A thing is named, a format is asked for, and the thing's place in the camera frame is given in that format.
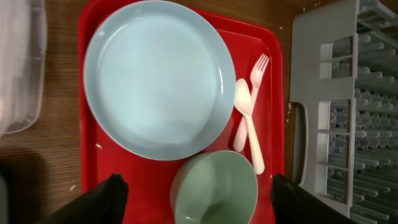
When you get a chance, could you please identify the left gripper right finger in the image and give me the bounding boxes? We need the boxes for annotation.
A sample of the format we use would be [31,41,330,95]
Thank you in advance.
[271,174,355,224]

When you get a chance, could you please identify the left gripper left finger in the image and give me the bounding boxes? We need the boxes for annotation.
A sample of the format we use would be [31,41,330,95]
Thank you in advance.
[36,174,129,224]

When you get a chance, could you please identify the green bowl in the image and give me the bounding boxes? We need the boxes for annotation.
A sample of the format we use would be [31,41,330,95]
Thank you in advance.
[170,151,258,224]

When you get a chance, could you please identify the white plastic spoon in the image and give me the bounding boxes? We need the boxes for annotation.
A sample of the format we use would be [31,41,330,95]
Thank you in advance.
[233,78,265,175]

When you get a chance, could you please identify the large light blue plate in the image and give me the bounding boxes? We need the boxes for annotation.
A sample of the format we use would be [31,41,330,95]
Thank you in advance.
[83,1,236,161]

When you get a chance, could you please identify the white plastic fork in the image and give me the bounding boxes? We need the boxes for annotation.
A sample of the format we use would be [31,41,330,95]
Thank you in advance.
[233,54,270,152]

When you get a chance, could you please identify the grey dishwasher rack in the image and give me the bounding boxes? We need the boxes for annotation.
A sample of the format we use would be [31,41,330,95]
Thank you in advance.
[290,0,397,223]

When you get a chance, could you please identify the clear plastic waste bin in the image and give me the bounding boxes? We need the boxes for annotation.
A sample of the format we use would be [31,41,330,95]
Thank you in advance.
[1,0,47,136]

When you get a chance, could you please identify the red serving tray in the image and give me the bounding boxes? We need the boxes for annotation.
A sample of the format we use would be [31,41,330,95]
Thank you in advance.
[79,11,285,223]

